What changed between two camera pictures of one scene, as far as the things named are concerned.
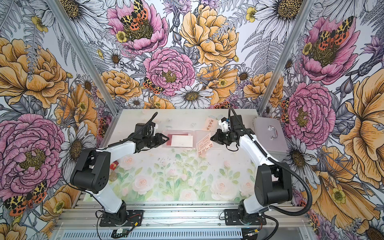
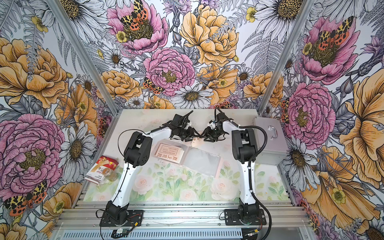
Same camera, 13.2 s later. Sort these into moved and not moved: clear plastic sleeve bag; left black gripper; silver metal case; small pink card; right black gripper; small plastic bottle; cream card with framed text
Moved: cream card with framed text; clear plastic sleeve bag; right black gripper; left black gripper; small pink card
Not moved: silver metal case; small plastic bottle
